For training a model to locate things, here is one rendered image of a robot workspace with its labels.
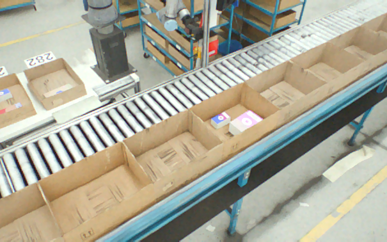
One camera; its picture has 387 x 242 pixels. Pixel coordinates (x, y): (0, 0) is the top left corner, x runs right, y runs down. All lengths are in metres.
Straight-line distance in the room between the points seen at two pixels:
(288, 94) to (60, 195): 1.42
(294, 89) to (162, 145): 0.95
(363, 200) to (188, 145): 1.65
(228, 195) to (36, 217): 0.97
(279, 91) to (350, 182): 1.17
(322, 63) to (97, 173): 1.69
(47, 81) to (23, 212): 1.15
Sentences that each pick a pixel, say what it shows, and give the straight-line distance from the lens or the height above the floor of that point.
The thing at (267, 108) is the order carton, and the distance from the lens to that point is 1.79.
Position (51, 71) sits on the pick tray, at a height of 0.77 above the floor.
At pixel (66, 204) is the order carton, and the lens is 1.58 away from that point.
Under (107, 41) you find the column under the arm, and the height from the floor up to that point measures 1.04.
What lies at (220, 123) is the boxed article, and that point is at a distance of 1.75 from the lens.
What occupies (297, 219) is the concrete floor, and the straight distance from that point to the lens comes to 2.58.
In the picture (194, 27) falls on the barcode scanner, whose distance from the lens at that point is 2.26.
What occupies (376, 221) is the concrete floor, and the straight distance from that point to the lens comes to 2.82.
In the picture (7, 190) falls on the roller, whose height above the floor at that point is 0.75.
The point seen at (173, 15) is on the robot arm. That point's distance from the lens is 2.36.
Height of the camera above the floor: 2.17
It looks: 45 degrees down
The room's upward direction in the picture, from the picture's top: 2 degrees clockwise
